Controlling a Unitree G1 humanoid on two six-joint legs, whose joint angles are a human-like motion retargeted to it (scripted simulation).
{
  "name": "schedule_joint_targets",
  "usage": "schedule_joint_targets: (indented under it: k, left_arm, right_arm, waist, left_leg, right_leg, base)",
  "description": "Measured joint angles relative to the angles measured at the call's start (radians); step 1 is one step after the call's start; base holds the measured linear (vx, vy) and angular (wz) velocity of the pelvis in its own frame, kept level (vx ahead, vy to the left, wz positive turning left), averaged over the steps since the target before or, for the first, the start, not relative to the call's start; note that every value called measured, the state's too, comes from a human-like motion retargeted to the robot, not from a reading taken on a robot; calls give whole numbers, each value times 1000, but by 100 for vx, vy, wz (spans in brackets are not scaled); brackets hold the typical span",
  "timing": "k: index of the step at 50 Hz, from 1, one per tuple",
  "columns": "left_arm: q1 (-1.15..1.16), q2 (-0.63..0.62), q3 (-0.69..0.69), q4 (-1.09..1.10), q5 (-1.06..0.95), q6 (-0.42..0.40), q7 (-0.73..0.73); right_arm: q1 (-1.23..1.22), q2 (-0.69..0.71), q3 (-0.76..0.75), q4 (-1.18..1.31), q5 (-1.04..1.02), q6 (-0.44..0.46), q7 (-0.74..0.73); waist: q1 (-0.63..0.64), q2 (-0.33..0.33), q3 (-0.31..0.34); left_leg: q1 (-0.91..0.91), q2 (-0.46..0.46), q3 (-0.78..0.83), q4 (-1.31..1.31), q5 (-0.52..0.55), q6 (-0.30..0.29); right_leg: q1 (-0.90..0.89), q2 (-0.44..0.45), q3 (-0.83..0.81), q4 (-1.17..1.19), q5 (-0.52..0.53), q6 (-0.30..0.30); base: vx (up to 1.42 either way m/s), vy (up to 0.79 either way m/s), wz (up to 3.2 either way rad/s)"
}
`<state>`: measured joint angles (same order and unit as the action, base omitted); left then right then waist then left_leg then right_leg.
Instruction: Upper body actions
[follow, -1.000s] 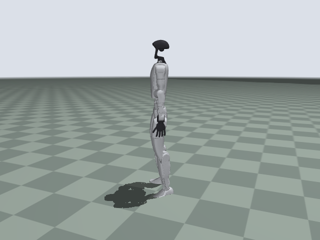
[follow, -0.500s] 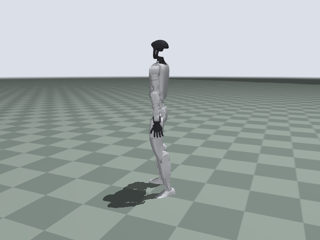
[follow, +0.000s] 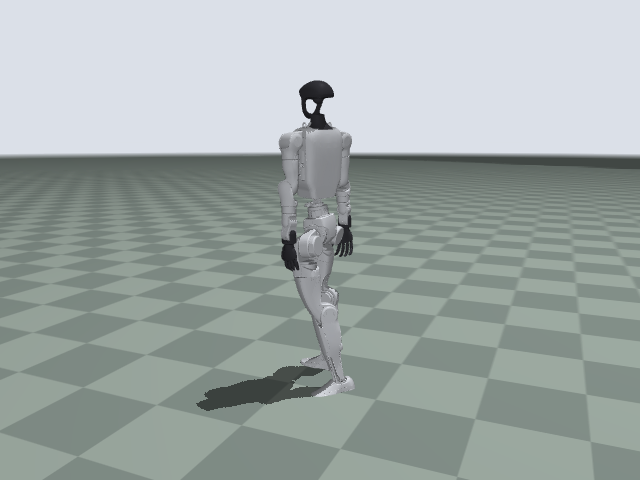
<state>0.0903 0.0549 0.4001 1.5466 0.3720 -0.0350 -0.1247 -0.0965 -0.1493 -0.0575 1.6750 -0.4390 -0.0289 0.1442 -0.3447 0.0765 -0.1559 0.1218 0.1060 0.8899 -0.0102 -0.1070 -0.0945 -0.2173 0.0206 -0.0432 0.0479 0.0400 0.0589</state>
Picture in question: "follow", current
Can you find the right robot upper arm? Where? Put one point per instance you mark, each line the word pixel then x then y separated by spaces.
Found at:
pixel 346 144

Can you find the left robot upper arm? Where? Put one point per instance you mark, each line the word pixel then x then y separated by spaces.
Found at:
pixel 290 144

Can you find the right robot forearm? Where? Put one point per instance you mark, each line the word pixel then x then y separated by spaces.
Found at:
pixel 343 201

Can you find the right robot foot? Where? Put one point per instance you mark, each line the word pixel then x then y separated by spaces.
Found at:
pixel 315 362

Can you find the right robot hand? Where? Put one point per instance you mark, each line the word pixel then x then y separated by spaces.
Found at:
pixel 347 237

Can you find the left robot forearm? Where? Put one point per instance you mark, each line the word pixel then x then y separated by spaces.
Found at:
pixel 289 215

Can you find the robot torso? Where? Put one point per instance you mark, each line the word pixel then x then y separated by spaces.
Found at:
pixel 320 161

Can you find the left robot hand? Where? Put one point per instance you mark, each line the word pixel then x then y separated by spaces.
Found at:
pixel 288 253

